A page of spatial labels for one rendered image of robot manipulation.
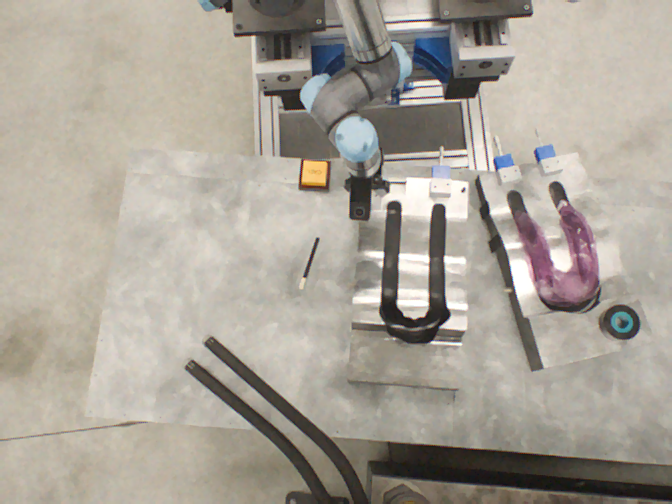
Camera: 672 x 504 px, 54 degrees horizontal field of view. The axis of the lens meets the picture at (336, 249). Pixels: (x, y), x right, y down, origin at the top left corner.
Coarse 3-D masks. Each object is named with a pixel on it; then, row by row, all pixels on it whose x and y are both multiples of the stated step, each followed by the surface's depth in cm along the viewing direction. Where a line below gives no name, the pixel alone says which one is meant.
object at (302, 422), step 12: (204, 336) 160; (216, 348) 158; (228, 360) 156; (240, 372) 154; (252, 372) 154; (252, 384) 153; (264, 384) 152; (264, 396) 151; (276, 396) 150; (276, 408) 150; (288, 408) 149; (288, 420) 149; (300, 420) 147; (312, 432) 145
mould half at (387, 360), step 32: (416, 192) 161; (384, 224) 160; (416, 224) 160; (448, 224) 159; (416, 256) 158; (448, 256) 158; (416, 288) 152; (448, 288) 152; (352, 320) 149; (352, 352) 155; (384, 352) 154; (416, 352) 154; (448, 352) 154; (416, 384) 152; (448, 384) 152
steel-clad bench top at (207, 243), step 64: (128, 192) 173; (192, 192) 172; (256, 192) 172; (320, 192) 171; (640, 192) 169; (128, 256) 168; (192, 256) 168; (256, 256) 167; (320, 256) 167; (640, 256) 165; (128, 320) 164; (192, 320) 164; (256, 320) 163; (320, 320) 163; (512, 320) 162; (128, 384) 160; (192, 384) 160; (320, 384) 159; (384, 384) 158; (512, 384) 158; (576, 384) 157; (640, 384) 157; (512, 448) 154; (576, 448) 154; (640, 448) 153
